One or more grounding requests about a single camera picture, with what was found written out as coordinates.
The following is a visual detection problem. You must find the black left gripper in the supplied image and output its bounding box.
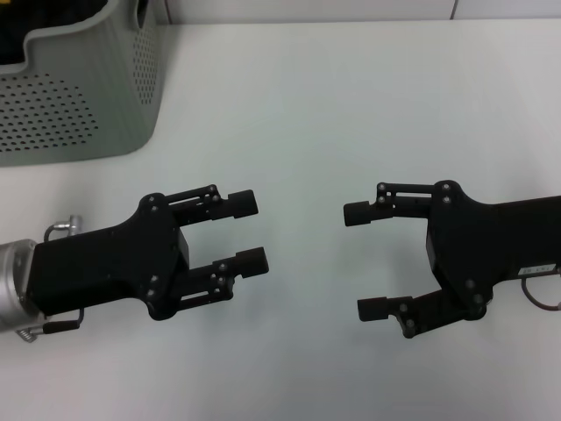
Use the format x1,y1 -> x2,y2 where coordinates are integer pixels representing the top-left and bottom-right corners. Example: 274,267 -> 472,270
28,192 -> 192,321

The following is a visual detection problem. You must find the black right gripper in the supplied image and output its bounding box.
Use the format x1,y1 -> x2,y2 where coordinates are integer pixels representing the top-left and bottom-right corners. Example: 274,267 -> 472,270
343,179 -> 561,339

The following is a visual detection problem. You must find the grey perforated plastic storage box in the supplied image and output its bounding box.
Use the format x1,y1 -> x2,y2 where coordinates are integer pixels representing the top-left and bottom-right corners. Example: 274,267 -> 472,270
0,0 -> 170,168

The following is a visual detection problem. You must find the silver plug with cable loop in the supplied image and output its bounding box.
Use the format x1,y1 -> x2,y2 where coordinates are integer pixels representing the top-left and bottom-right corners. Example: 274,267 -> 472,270
42,213 -> 87,242

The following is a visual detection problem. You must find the grey cable with silver plug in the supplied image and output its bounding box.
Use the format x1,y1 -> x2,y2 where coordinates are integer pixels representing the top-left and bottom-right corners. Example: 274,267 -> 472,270
519,274 -> 561,312

